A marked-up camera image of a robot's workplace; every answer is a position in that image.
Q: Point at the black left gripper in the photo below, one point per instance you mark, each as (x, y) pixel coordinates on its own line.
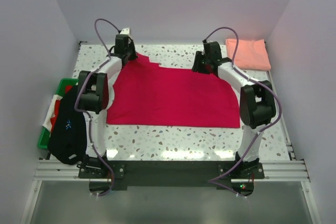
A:
(131, 45)

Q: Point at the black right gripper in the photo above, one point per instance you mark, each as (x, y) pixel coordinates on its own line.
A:
(196, 67)

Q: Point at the crimson red t-shirt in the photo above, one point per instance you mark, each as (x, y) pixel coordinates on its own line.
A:
(147, 94)

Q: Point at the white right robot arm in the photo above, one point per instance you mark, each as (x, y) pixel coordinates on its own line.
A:
(256, 103)

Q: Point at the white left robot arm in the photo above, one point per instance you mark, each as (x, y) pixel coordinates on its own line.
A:
(94, 94)

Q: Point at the folded salmon pink t-shirt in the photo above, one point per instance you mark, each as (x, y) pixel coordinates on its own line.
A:
(252, 55)

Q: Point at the red and white t-shirt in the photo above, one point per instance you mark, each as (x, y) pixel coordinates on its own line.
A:
(52, 113)

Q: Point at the black t-shirt with logo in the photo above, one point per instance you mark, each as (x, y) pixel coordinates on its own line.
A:
(68, 140)

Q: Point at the green plastic bin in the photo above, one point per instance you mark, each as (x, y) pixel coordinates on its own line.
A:
(64, 86)

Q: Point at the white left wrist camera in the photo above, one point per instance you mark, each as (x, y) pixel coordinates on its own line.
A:
(126, 31)

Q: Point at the black mounting base plate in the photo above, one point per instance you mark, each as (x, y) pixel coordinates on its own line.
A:
(120, 175)

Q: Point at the aluminium frame rail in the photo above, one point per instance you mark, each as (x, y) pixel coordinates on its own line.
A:
(275, 171)

